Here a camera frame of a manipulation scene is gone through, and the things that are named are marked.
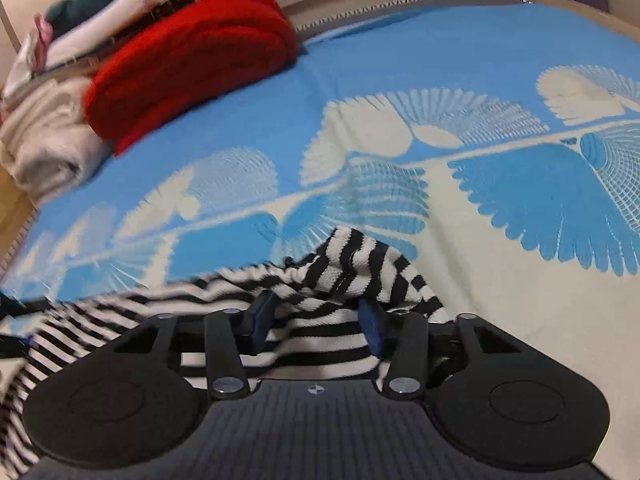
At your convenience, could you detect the black white striped garment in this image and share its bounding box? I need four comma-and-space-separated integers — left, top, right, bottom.
1, 226, 450, 479

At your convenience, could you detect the beige folded fleece garment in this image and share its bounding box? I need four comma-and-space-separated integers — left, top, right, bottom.
1, 77, 112, 205

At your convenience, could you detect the blue white patterned bedspread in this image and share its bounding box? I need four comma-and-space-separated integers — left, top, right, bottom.
2, 0, 639, 477

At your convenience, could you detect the white folded garment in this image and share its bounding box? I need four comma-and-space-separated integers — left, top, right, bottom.
2, 0, 198, 104

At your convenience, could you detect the red folded knit garment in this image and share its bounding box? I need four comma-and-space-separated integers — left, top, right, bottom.
84, 0, 298, 154

